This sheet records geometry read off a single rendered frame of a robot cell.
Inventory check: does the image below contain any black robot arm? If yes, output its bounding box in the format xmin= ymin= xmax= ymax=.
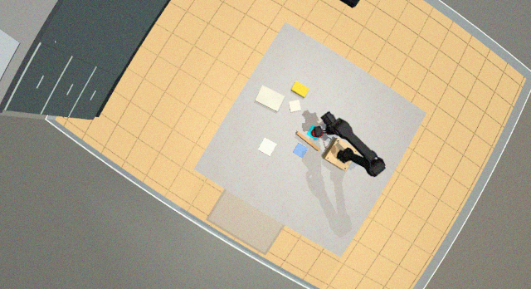
xmin=320 ymin=111 xmax=386 ymax=177

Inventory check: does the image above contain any white square pad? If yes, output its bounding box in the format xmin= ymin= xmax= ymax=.
xmin=258 ymin=137 xmax=277 ymax=156

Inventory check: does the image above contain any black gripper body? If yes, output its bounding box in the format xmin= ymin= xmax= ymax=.
xmin=314 ymin=125 xmax=332 ymax=137

